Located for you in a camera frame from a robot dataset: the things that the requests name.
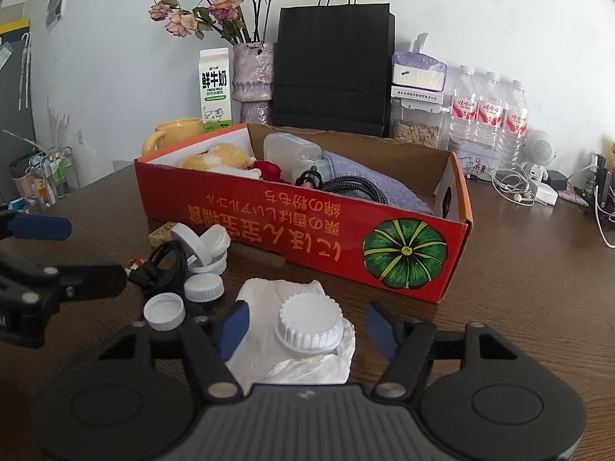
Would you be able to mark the dark grey cabinet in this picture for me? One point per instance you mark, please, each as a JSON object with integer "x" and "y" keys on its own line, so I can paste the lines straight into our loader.
{"x": 14, "y": 129}

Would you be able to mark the transparent hanging stick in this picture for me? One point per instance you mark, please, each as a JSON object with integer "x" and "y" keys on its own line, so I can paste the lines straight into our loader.
{"x": 24, "y": 72}

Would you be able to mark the yellow mug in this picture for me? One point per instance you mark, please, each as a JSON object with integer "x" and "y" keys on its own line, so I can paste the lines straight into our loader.
{"x": 180, "y": 129}

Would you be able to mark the black device stand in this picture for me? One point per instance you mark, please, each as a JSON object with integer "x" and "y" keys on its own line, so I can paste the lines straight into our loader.
{"x": 603, "y": 173}

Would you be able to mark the red fabric item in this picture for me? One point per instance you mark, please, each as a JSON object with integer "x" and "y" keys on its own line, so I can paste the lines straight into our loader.
{"x": 266, "y": 169}

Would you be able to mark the pink card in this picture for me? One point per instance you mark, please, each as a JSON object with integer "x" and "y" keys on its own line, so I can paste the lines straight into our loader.
{"x": 571, "y": 196}

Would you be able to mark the white earphones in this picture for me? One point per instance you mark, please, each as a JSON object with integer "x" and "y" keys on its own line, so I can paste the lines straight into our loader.
{"x": 518, "y": 197}

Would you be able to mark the clear plastic container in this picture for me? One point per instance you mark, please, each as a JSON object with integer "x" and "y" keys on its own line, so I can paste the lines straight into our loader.
{"x": 288, "y": 151}

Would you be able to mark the small green bottle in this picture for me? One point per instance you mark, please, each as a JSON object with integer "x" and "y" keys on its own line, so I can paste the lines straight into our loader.
{"x": 591, "y": 185}

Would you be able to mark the clear seed container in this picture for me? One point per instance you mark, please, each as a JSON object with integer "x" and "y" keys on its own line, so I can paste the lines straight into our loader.
{"x": 415, "y": 129}

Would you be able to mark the red cardboard box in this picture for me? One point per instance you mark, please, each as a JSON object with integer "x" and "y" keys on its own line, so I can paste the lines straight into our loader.
{"x": 288, "y": 230}

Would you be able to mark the white green milk carton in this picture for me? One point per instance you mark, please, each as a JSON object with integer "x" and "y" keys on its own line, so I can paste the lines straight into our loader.
{"x": 216, "y": 86}

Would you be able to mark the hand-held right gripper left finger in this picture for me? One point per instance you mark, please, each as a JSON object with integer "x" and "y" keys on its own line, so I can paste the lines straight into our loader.
{"x": 235, "y": 327}

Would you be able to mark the white robot figure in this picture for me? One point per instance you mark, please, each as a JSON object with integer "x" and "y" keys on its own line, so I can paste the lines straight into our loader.
{"x": 540, "y": 149}

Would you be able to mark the pink black small item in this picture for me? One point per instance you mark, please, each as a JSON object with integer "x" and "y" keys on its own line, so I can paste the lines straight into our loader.
{"x": 307, "y": 176}

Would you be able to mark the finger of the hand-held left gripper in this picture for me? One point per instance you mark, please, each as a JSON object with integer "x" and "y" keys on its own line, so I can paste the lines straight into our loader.
{"x": 38, "y": 228}
{"x": 86, "y": 281}

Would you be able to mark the yellow white plush toy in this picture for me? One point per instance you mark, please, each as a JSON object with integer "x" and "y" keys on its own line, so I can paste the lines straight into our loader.
{"x": 221, "y": 156}

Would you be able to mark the black power adapter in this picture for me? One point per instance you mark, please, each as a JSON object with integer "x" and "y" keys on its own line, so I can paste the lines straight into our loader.
{"x": 557, "y": 180}

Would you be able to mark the grey cloth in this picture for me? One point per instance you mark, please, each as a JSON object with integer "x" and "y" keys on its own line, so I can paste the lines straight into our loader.
{"x": 365, "y": 180}

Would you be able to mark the red label water bottle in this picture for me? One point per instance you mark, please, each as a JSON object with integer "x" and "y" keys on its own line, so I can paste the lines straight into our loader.
{"x": 514, "y": 117}
{"x": 463, "y": 110}
{"x": 489, "y": 113}

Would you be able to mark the wall poster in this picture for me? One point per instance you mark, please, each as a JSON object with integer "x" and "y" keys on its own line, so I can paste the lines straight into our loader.
{"x": 56, "y": 5}

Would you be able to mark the small wooden block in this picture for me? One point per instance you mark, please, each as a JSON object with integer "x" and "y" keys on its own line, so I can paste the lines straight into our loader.
{"x": 162, "y": 233}

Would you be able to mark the large white ribbed lid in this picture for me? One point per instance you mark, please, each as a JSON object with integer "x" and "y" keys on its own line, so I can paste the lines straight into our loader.
{"x": 310, "y": 319}

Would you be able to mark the white wall socket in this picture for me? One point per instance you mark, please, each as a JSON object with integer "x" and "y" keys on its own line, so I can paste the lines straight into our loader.
{"x": 81, "y": 137}

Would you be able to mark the purple glitter vase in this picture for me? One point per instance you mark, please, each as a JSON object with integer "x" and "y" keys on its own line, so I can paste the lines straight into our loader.
{"x": 252, "y": 77}

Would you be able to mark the white charger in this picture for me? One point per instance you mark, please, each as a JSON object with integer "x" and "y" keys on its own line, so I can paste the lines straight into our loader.
{"x": 543, "y": 193}

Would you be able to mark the purple tissue pack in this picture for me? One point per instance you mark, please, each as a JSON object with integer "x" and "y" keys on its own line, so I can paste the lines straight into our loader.
{"x": 418, "y": 74}

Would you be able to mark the white bottle cap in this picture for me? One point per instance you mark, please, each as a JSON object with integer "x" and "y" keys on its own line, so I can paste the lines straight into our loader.
{"x": 217, "y": 240}
{"x": 165, "y": 312}
{"x": 214, "y": 267}
{"x": 204, "y": 288}
{"x": 190, "y": 240}

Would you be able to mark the white cloth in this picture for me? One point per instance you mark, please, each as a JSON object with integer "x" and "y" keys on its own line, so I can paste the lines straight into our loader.
{"x": 259, "y": 297}

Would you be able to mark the black paper bag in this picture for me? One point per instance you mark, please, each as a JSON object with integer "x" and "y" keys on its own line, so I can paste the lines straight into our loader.
{"x": 331, "y": 67}

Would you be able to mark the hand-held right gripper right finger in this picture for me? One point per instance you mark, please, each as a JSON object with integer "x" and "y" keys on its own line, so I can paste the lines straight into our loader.
{"x": 382, "y": 332}

